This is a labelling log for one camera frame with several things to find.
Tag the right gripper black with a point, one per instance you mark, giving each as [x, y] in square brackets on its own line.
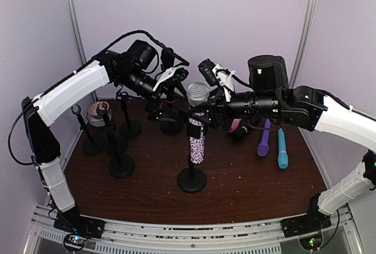
[217, 106]

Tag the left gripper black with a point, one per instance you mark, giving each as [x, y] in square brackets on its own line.
[154, 110]

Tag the pink microphone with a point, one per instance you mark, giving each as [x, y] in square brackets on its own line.
[235, 124]

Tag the glitter mic silver head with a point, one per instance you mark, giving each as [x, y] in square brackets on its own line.
[197, 94]

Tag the black stand of purple mic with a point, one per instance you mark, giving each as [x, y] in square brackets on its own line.
[129, 128]

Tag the purple microphone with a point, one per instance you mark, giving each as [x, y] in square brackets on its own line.
[262, 147]

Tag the black stand of blue mic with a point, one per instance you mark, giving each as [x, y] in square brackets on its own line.
[121, 165]

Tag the black stand of glitter mic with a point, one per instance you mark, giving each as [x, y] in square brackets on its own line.
[191, 179]

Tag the light blue microphone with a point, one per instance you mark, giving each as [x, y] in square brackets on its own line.
[282, 158]

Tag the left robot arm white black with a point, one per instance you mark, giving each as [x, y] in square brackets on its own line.
[126, 69]

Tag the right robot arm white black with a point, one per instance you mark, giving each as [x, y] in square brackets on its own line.
[304, 107]

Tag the tape roll at back left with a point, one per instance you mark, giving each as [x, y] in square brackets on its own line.
[94, 117]

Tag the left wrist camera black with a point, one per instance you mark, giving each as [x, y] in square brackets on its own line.
[179, 75]

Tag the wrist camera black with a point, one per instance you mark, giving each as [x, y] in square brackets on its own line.
[179, 75]
[206, 69]

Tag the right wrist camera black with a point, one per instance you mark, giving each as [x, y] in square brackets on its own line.
[206, 69]

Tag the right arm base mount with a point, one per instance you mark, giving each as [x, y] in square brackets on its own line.
[308, 229]

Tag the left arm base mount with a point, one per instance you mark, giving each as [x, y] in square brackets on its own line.
[79, 233]

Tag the right aluminium corner post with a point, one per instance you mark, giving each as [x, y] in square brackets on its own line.
[302, 46]

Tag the aluminium corner post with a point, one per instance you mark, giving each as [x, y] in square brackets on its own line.
[76, 31]
[302, 46]

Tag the left aluminium corner post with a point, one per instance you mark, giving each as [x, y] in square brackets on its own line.
[76, 31]

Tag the front aluminium rail frame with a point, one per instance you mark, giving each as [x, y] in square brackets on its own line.
[263, 236]

